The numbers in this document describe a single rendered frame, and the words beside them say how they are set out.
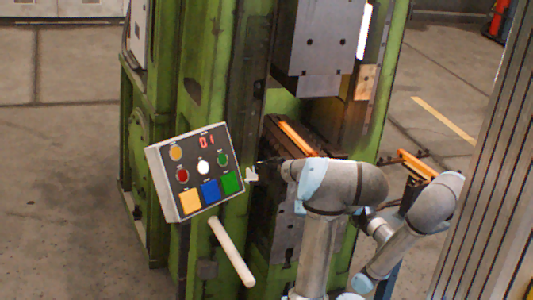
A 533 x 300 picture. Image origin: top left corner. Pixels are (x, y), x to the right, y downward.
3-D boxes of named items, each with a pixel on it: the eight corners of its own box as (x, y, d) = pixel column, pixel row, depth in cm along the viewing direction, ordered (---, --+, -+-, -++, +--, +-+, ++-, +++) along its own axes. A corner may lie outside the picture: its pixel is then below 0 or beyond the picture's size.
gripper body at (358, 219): (347, 219, 222) (363, 237, 213) (350, 201, 218) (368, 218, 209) (363, 217, 225) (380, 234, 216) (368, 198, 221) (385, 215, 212)
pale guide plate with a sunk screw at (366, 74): (370, 100, 265) (377, 65, 258) (354, 101, 262) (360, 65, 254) (367, 98, 267) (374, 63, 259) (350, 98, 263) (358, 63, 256)
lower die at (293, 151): (324, 170, 258) (327, 152, 254) (283, 175, 250) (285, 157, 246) (283, 128, 291) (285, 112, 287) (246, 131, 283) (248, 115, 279)
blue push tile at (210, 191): (221, 198, 216) (215, 178, 215) (207, 205, 210) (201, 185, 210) (218, 198, 217) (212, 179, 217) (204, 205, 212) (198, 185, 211)
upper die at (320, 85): (338, 95, 242) (342, 74, 237) (295, 98, 233) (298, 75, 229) (293, 60, 275) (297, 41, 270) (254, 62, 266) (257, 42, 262)
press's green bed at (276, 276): (322, 322, 302) (339, 252, 280) (257, 337, 286) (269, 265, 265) (278, 259, 345) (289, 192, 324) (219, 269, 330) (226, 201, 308)
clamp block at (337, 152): (347, 167, 263) (350, 154, 260) (331, 168, 259) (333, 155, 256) (334, 154, 272) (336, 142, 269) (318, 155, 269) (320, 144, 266)
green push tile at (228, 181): (240, 189, 223) (234, 170, 222) (226, 196, 217) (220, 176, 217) (236, 189, 224) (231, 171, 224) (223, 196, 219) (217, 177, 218)
